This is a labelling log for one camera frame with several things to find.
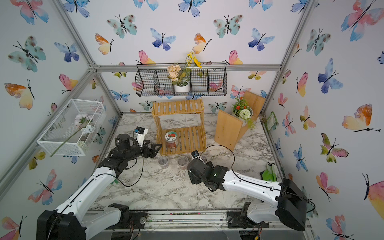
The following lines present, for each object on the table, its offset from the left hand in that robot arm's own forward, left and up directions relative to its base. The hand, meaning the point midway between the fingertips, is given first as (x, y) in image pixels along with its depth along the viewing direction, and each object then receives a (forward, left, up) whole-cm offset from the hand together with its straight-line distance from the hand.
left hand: (156, 141), depth 81 cm
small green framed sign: (+27, -77, -17) cm, 84 cm away
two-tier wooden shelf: (+14, -19, -19) cm, 30 cm away
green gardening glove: (-12, -64, -19) cm, 68 cm away
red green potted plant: (+20, -49, +3) cm, 53 cm away
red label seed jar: (-5, -14, -15) cm, 21 cm away
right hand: (-12, -23, -8) cm, 27 cm away
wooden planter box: (+6, -40, 0) cm, 41 cm away
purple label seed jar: (-5, -2, -14) cm, 15 cm away
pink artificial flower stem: (+5, +34, +12) cm, 36 cm away
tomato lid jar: (+9, -6, -9) cm, 14 cm away
